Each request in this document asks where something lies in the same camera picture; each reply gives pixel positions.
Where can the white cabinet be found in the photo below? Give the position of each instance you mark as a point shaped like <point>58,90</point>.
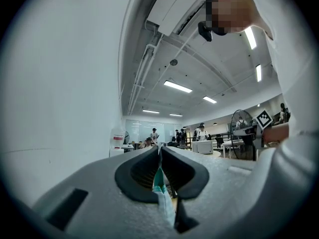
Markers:
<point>203,147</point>

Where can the black railing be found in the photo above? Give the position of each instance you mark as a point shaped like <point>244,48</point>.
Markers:
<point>223,136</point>

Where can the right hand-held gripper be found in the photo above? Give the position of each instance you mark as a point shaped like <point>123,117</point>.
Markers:
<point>263,119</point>

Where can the round white table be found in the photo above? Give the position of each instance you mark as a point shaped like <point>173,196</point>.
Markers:
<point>216,154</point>

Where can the person's head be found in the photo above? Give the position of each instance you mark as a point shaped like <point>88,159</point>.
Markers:
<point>231,11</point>

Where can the glass partition wall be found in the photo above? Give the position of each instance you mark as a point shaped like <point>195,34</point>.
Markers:
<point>139,131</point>

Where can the small black fan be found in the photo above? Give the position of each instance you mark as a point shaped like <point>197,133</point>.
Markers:
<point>126,137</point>

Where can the clear bottle with red label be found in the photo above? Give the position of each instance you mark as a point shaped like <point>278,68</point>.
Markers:
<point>117,137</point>

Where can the white ceiling pipes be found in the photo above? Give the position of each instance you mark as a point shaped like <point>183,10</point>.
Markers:
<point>142,68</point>

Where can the long ceiling light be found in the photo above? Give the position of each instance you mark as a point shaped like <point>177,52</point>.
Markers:
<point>209,99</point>
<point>250,37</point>
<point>175,115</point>
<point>177,86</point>
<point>150,111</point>
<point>258,73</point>

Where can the white ceiling air conditioner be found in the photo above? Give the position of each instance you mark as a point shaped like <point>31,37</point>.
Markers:
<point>174,9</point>

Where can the large black standing fan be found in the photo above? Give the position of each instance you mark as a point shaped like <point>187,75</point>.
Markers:
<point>235,143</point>

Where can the person's white shirt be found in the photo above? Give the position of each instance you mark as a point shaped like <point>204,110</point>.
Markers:
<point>291,58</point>

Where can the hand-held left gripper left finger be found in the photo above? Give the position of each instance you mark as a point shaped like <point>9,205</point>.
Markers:
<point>99,183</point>

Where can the round ceiling detector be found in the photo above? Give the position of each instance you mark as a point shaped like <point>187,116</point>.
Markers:
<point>173,62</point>

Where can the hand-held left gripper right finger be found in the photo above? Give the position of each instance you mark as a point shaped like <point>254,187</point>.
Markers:
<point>194,175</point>

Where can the teal fabric pouch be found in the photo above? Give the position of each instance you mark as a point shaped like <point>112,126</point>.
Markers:
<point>164,203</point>

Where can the black head-worn camera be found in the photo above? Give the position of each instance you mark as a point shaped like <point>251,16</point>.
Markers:
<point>205,32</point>

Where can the long white table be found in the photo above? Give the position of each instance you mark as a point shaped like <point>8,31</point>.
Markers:
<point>230,144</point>

